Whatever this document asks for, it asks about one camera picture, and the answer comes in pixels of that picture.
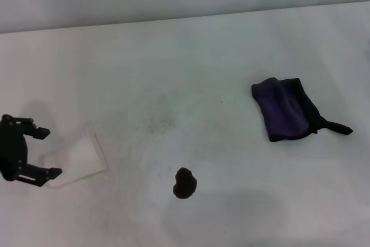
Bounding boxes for purple rag with black edge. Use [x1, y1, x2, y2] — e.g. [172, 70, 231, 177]
[250, 76, 354, 143]

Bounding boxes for white paper cup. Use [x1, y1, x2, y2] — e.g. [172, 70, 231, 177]
[39, 130, 110, 189]

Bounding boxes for black water stain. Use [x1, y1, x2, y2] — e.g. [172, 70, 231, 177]
[172, 167, 199, 200]

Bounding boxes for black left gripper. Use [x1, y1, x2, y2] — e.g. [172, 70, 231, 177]
[0, 113, 63, 187]

